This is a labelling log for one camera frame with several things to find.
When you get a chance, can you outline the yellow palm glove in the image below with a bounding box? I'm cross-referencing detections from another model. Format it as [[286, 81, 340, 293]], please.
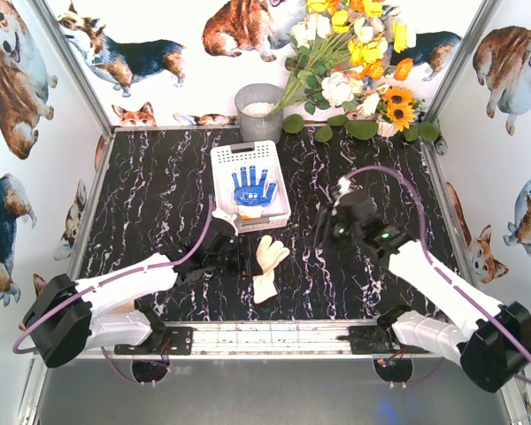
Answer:
[[237, 205, 265, 220]]

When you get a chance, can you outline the blue dotted work glove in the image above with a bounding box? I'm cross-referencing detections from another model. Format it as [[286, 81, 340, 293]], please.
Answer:
[[231, 165, 278, 207]]

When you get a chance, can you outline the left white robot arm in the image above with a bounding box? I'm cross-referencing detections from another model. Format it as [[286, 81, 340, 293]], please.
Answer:
[[23, 218, 262, 368]]

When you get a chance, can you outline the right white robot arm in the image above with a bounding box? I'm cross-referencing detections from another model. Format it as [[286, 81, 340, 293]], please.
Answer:
[[313, 179, 531, 393]]

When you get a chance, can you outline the white perforated storage basket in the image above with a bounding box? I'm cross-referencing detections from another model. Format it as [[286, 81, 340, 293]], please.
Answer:
[[211, 140, 291, 234]]

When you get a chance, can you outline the grey metal bucket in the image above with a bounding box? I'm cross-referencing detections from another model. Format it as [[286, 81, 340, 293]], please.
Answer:
[[235, 83, 283, 143]]

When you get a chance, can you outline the artificial flower bouquet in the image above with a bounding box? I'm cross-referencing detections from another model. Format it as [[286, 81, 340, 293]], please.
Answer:
[[269, 1, 441, 142]]

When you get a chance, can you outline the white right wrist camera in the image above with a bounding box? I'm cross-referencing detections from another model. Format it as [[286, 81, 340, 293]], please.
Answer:
[[331, 176, 355, 205]]

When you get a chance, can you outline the aluminium front rail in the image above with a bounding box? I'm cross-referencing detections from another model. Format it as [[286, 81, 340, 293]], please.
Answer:
[[32, 321, 443, 359]]

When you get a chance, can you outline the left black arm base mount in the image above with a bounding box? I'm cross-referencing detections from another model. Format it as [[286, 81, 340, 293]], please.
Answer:
[[114, 311, 194, 355]]

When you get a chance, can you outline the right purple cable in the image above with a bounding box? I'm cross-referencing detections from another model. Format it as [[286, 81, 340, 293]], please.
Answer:
[[344, 165, 531, 390]]

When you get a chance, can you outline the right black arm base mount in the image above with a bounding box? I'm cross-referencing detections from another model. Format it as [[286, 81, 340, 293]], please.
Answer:
[[336, 305, 427, 354]]

